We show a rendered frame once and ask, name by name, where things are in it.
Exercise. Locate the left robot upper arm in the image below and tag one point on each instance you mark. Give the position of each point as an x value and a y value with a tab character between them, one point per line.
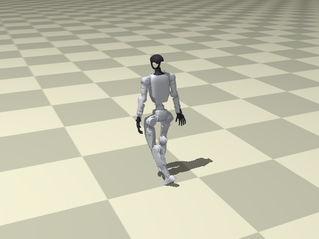
144	87

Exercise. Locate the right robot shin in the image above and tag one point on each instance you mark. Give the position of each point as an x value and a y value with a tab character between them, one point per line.
163	146

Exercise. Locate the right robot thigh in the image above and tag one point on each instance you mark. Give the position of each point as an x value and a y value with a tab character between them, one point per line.
164	127

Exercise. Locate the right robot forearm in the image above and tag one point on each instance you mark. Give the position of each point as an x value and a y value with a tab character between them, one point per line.
176	104

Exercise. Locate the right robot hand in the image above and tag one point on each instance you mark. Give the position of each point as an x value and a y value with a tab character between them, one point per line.
180	117

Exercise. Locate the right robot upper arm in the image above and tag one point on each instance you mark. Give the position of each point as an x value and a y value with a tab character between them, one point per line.
172	83

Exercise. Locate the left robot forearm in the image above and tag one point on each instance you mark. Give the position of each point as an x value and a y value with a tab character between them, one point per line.
140	107

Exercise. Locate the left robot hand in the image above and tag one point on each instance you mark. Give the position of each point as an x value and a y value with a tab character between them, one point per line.
138	124

